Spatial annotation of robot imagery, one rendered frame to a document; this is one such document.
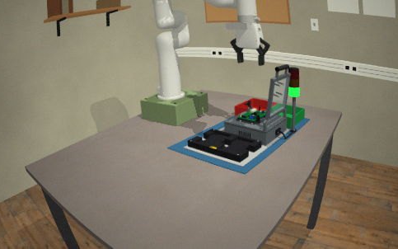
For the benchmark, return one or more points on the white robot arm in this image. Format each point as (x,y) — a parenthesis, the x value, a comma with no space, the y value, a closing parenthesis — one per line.
(167,42)

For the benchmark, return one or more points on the green bin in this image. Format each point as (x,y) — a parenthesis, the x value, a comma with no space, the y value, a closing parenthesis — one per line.
(300,112)

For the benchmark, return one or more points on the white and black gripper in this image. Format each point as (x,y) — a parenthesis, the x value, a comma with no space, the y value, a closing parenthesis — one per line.
(250,39)

